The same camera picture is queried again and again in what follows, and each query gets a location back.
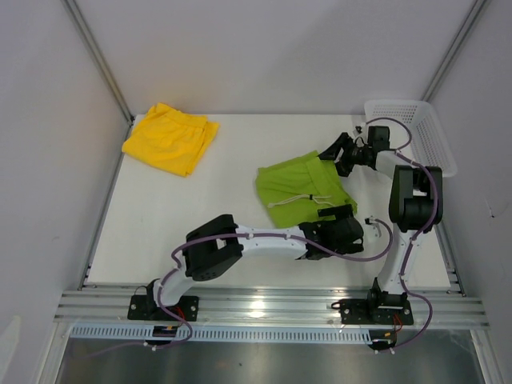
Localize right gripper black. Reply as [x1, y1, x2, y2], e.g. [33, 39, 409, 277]
[315, 133, 367, 178]

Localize green shorts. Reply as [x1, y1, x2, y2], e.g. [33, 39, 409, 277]
[254, 151, 358, 228]

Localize yellow shorts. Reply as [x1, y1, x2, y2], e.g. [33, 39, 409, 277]
[122, 103, 220, 177]

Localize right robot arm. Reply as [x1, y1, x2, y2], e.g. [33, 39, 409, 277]
[318, 124, 443, 323]

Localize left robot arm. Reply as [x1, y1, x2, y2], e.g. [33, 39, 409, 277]
[145, 205, 364, 320]

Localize white perforated plastic basket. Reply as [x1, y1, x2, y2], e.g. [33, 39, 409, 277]
[364, 99, 458, 178]

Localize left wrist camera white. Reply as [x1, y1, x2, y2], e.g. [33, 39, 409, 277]
[365, 216, 382, 242]

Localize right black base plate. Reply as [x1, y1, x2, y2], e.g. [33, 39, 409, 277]
[330, 298, 414, 326]

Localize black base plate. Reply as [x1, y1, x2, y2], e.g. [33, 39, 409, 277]
[126, 294, 200, 322]
[330, 298, 414, 326]

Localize right aluminium corner post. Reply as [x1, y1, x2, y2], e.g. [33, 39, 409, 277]
[421, 0, 492, 102]

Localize aluminium corner post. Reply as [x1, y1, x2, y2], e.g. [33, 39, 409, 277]
[61, 0, 134, 125]
[421, 0, 492, 102]

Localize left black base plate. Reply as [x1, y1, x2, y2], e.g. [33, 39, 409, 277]
[126, 294, 200, 322]

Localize white slotted cable duct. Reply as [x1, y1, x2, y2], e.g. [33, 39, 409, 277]
[70, 323, 372, 345]

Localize aluminium mounting rail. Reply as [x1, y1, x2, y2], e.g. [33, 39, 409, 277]
[54, 286, 490, 330]

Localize left aluminium corner post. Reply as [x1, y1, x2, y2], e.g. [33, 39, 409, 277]
[61, 0, 134, 125]

